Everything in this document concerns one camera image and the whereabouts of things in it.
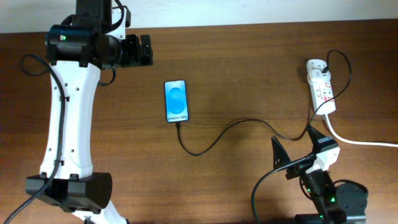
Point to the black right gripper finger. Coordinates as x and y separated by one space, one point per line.
280 155
320 142

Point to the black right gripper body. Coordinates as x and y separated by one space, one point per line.
300 170

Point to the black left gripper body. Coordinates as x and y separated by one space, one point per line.
130 56

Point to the blue Galaxy smartphone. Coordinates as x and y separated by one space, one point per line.
176 103

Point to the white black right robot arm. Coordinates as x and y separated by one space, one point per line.
341 201

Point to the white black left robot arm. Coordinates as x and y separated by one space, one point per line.
87 42

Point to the white USB charger plug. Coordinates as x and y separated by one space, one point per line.
316 75

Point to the white power strip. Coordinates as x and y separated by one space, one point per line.
322 93

